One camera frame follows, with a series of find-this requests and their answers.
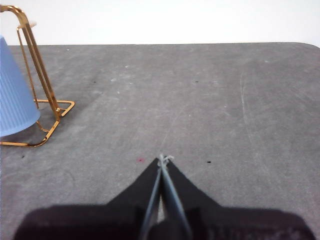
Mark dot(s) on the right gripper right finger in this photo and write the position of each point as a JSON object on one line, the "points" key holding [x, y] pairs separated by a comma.
{"points": [[225, 225]]}

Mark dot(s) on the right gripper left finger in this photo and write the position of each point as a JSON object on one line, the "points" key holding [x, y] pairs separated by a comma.
{"points": [[100, 222]]}

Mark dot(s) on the blue ribbed plastic cup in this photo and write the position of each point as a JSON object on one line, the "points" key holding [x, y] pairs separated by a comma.
{"points": [[15, 100]]}

